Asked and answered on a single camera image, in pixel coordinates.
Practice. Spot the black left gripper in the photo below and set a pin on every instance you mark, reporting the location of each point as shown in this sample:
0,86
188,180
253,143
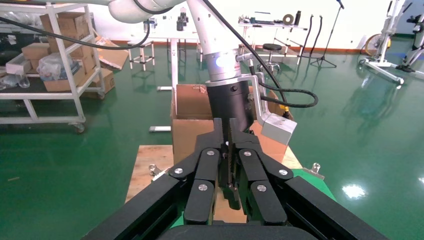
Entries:
228,99

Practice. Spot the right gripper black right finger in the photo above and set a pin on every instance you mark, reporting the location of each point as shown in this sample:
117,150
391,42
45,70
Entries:
261,198

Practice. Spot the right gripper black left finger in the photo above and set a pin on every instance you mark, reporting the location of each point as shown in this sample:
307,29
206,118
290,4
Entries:
202,198

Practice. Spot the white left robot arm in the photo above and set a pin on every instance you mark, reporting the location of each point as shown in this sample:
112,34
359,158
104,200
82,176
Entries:
208,30

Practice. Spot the large open cardboard carton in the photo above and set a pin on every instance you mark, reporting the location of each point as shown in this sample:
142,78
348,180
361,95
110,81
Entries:
188,139

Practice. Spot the flattened cardboard sheet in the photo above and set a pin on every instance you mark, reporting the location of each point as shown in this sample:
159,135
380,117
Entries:
114,58

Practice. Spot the brown cardboard box with print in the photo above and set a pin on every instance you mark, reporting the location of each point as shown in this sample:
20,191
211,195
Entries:
106,81

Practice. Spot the stacked brown cardboard box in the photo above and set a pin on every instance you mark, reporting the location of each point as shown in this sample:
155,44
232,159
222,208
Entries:
86,61

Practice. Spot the long brown cardboard box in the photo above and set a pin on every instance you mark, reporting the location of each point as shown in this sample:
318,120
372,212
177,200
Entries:
63,86

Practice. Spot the large brown cardboard box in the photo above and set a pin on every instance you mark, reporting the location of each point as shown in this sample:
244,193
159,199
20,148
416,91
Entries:
66,24

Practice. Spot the small brown cardboard box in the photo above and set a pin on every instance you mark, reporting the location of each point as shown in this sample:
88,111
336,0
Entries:
34,51

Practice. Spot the white flat box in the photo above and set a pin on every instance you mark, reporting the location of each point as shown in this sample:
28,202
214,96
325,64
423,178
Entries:
18,66

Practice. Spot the green cloth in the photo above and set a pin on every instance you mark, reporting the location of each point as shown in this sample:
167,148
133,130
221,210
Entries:
314,185

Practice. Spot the silver metal clamp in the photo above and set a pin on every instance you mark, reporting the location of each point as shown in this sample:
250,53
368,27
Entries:
155,170
314,170

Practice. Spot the black round stool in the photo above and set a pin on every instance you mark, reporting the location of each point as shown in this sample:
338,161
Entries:
271,47

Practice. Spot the grey tape roll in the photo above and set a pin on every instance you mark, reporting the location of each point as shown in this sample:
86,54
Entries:
284,19

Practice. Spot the black tripod stand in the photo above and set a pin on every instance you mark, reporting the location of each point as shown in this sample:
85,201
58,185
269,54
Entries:
323,59

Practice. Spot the small white stool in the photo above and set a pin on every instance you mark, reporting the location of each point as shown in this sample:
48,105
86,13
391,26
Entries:
140,42

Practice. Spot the black bottle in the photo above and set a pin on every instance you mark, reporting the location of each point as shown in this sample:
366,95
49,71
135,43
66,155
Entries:
297,18

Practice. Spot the yellow round fan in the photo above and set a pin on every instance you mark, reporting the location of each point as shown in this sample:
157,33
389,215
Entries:
371,44

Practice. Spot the white upright stand machine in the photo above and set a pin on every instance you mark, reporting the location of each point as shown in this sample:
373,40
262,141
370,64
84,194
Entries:
386,33

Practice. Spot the clear plastic bag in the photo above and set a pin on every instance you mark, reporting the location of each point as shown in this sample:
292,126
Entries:
53,68

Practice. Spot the white metal shelf rack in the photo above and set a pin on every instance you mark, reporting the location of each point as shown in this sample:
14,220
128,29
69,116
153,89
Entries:
39,120

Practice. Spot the black white stand machine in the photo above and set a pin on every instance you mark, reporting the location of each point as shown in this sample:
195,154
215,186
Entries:
415,53

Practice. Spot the clear plastic container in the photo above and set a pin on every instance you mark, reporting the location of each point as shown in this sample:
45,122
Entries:
21,81

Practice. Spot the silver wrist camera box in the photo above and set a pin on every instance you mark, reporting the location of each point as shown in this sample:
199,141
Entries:
278,129

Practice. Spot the white table leg frame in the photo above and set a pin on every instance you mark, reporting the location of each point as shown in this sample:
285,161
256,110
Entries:
174,66

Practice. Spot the white pipe frame table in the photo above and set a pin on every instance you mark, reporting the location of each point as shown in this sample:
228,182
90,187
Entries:
271,26

